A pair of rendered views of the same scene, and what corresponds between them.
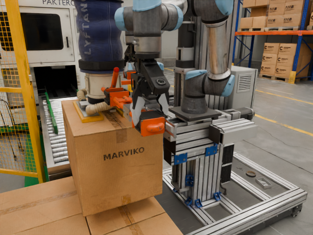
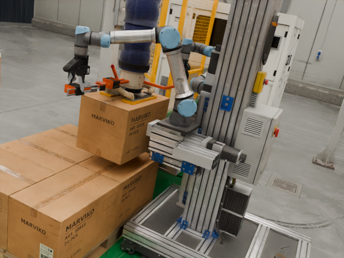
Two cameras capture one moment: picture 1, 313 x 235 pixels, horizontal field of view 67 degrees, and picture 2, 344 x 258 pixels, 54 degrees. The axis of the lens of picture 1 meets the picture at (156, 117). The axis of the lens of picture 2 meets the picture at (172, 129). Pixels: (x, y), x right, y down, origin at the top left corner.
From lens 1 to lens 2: 184 cm
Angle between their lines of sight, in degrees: 46
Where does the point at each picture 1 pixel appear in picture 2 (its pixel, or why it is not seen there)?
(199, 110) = (172, 121)
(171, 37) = not seen: outside the picture
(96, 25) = not seen: hidden behind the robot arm
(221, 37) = (172, 64)
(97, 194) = (84, 136)
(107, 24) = not seen: hidden behind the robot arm
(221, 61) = (175, 83)
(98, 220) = (91, 162)
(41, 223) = (73, 147)
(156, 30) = (78, 44)
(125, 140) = (104, 110)
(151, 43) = (76, 49)
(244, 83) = (253, 127)
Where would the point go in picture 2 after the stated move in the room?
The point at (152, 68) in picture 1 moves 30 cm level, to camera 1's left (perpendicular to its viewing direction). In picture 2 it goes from (73, 61) to (54, 50)
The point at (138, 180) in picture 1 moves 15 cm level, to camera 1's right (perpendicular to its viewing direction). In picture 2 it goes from (107, 143) to (117, 152)
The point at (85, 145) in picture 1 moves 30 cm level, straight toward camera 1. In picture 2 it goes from (85, 103) to (48, 108)
